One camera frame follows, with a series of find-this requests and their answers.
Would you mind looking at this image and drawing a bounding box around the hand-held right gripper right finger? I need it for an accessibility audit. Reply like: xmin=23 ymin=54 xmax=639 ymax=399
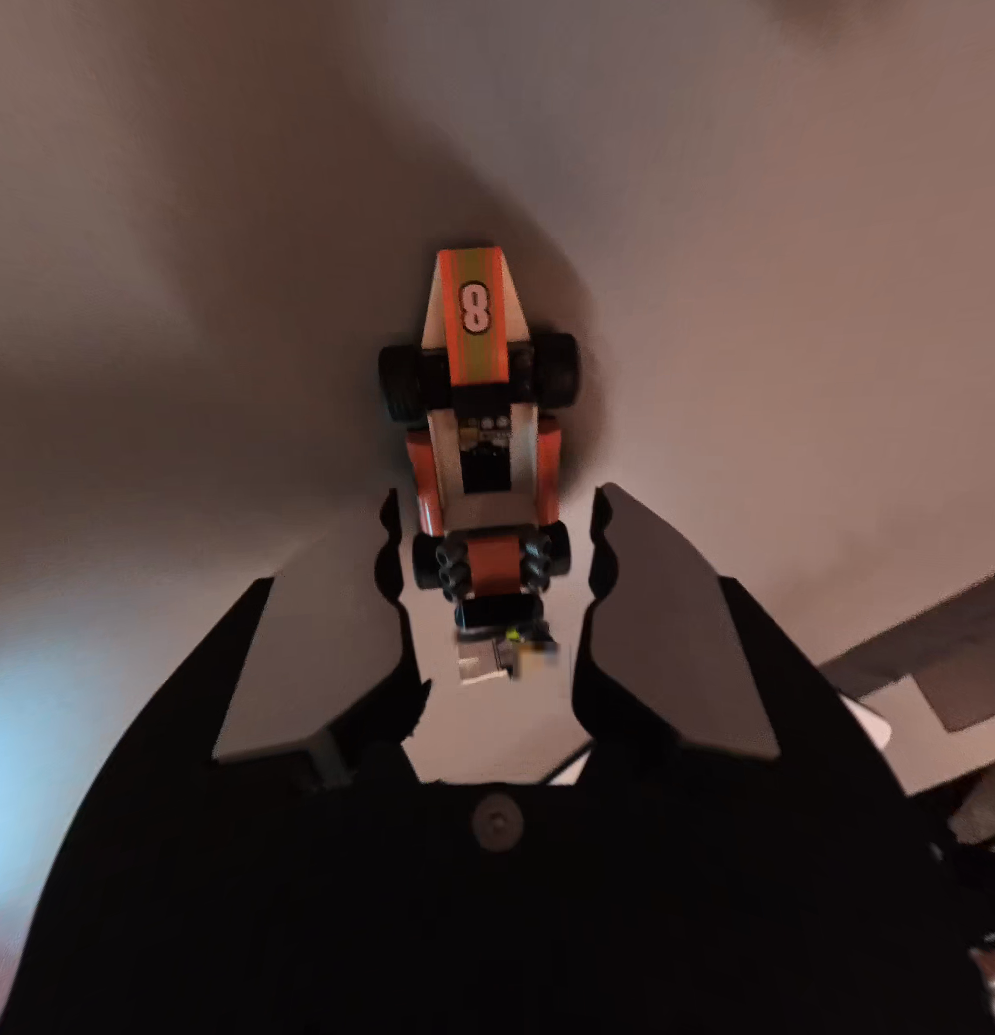
xmin=571 ymin=482 xmax=781 ymax=764

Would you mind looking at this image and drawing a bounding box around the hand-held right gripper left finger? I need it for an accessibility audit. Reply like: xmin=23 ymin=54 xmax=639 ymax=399
xmin=215 ymin=491 xmax=435 ymax=764

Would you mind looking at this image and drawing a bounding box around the orange lego race car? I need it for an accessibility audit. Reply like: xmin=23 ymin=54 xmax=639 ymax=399
xmin=376 ymin=246 xmax=582 ymax=635

